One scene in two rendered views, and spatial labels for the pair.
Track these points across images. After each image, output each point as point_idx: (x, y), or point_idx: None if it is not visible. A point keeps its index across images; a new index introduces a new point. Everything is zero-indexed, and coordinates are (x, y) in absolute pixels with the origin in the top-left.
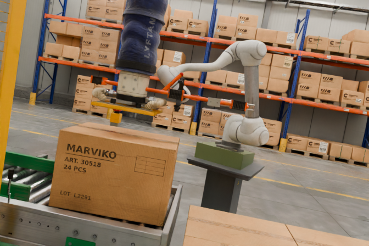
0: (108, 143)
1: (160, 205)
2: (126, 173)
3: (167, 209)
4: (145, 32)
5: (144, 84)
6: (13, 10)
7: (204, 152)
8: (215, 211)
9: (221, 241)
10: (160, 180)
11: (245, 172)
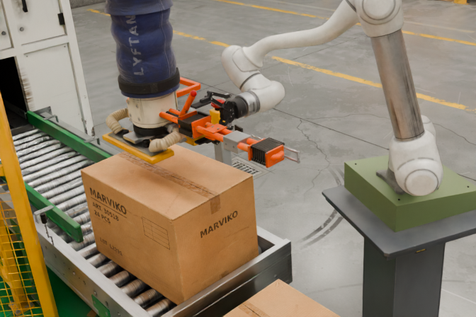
0: (116, 194)
1: (176, 284)
2: (139, 235)
3: None
4: (126, 38)
5: (153, 110)
6: None
7: (353, 183)
8: (304, 301)
9: None
10: (168, 254)
11: (393, 240)
